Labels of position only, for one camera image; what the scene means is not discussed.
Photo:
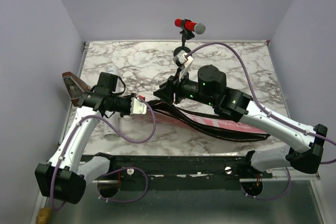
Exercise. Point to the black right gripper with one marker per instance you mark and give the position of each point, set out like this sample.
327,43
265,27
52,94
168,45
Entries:
166,92

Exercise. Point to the yellow wooden block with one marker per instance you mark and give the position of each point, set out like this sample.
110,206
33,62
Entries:
43,215

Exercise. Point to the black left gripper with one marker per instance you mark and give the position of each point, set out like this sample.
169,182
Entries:
129,97

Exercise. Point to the black microphone stand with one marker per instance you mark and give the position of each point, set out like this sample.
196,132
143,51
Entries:
186,35

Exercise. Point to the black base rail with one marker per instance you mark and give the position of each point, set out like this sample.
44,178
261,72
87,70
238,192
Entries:
171,173

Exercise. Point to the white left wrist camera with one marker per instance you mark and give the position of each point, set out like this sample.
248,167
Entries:
138,106

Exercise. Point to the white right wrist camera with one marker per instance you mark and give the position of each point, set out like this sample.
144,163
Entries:
184,63

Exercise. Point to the red microphone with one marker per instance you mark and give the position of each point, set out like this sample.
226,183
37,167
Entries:
189,25

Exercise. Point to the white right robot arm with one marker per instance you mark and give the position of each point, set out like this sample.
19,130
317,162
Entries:
303,147

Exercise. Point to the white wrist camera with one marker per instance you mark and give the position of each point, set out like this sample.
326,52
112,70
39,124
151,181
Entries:
138,106
184,63

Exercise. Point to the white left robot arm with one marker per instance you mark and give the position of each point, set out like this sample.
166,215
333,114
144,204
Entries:
63,177

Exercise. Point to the pink racket bag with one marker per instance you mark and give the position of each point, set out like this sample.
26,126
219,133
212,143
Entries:
210,125

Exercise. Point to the brown wooden metronome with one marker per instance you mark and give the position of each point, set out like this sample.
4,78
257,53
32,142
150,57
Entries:
75,87

